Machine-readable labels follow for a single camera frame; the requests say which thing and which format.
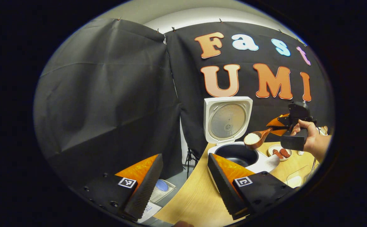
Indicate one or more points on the spoonful of white rice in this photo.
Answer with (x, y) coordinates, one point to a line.
(252, 138)

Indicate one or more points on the white flat tray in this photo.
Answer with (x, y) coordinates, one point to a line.
(158, 197)

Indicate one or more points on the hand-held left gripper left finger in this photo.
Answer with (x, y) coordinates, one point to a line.
(147, 186)

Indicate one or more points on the blue oval object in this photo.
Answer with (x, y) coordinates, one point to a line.
(162, 185)

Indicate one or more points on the black tripod stand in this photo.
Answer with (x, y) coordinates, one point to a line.
(189, 155)

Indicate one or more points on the white rice cooker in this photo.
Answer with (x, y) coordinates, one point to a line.
(227, 121)

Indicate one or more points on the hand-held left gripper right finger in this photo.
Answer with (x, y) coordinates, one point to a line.
(222, 189)

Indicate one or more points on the brown wooden spoon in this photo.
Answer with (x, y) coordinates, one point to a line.
(264, 134)

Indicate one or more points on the clear plastic container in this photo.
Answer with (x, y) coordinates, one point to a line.
(296, 171)

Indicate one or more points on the white paper sheet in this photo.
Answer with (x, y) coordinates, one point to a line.
(148, 211)

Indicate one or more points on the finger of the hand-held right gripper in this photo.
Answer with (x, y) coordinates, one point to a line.
(279, 131)
(279, 121)

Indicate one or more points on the red meat piece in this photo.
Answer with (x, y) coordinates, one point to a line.
(277, 154)
(285, 153)

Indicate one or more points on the white round plate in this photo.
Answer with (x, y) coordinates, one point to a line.
(270, 150)

